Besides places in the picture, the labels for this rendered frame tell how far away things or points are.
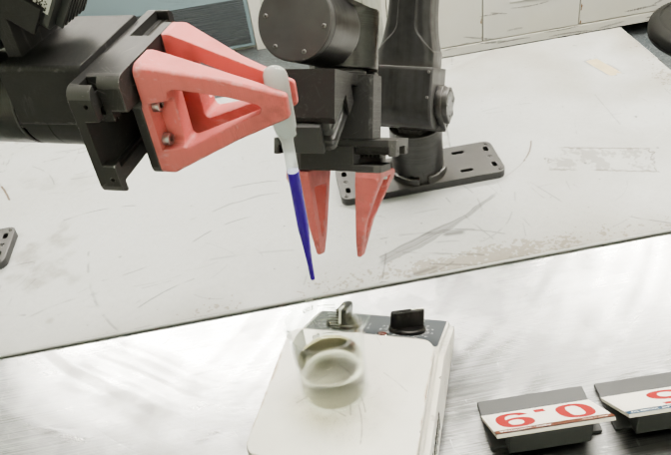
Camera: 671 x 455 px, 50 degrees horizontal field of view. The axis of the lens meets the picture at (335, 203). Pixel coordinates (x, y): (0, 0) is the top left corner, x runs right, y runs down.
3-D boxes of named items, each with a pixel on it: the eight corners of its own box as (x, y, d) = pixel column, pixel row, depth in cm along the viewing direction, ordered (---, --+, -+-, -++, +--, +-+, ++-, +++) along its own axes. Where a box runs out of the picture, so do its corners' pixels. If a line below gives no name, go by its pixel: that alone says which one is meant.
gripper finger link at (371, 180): (378, 265, 57) (380, 147, 56) (293, 259, 59) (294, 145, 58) (393, 249, 63) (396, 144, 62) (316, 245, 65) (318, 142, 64)
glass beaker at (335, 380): (300, 425, 51) (281, 349, 46) (299, 366, 55) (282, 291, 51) (383, 415, 51) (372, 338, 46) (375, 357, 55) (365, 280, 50)
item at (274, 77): (276, 137, 41) (262, 65, 38) (298, 138, 40) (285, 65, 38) (273, 143, 40) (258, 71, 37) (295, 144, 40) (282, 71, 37)
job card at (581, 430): (476, 404, 60) (476, 372, 58) (581, 387, 61) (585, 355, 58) (496, 468, 56) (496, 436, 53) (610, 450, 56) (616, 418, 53)
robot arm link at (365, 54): (359, 80, 55) (360, -13, 54) (292, 81, 57) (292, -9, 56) (386, 84, 61) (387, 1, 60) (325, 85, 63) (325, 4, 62)
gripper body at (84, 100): (179, 6, 43) (70, 8, 44) (95, 90, 35) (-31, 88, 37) (203, 102, 47) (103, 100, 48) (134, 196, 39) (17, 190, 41)
